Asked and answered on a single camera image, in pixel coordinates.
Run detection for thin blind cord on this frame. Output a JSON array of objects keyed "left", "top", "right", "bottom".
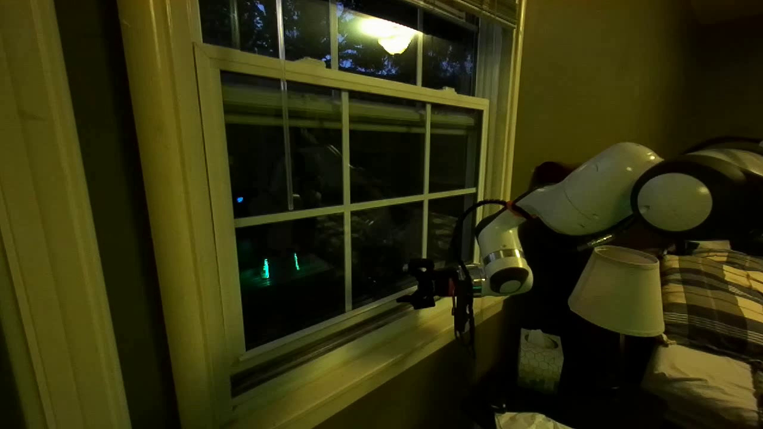
[{"left": 272, "top": 0, "right": 292, "bottom": 218}]

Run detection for white side trim board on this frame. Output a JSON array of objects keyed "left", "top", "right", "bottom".
[{"left": 0, "top": 0, "right": 132, "bottom": 429}]

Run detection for white window sash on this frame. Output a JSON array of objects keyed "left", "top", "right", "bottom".
[
  {"left": 192, "top": 43, "right": 490, "bottom": 376},
  {"left": 197, "top": 0, "right": 489, "bottom": 102}
]

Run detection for white window frame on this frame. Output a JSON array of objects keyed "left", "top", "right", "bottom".
[{"left": 117, "top": 0, "right": 529, "bottom": 429}]

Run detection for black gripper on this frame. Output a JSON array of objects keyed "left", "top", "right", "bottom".
[{"left": 395, "top": 257, "right": 463, "bottom": 313}]

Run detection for white window blinds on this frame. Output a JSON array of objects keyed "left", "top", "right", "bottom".
[{"left": 420, "top": 0, "right": 525, "bottom": 27}]

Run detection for pale patterned basket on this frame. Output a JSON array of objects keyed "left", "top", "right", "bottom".
[{"left": 493, "top": 410, "right": 571, "bottom": 429}]

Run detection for white pillow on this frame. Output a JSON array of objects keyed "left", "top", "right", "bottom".
[{"left": 642, "top": 341, "right": 761, "bottom": 426}]

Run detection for plaid bed blanket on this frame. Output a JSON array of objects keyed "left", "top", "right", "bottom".
[{"left": 663, "top": 248, "right": 763, "bottom": 367}]

